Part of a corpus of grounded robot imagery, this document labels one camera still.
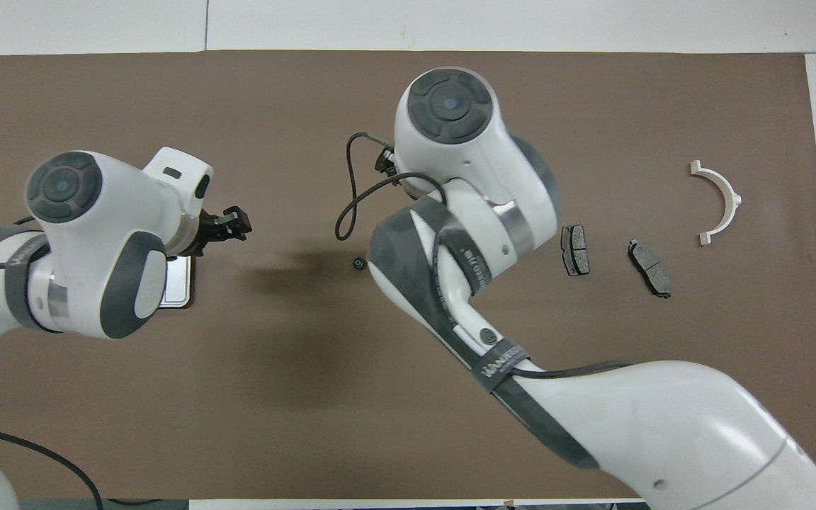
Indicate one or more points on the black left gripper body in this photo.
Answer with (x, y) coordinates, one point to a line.
(210, 232)

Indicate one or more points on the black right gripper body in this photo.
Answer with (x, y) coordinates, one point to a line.
(385, 161)

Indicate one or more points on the small black bearing gear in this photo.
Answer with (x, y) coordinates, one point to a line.
(358, 264)

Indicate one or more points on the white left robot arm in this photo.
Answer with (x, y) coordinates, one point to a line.
(96, 234)

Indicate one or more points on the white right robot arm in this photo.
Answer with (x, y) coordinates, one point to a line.
(663, 425)

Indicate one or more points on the silver metal tray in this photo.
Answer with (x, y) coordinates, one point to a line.
(180, 283)

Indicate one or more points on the brown table mat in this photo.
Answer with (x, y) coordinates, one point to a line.
(309, 425)

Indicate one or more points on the short dark brake pad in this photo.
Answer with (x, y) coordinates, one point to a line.
(575, 249)

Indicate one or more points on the long grey brake pad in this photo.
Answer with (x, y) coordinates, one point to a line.
(649, 268)

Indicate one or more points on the white semicircular clamp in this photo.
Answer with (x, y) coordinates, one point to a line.
(712, 176)

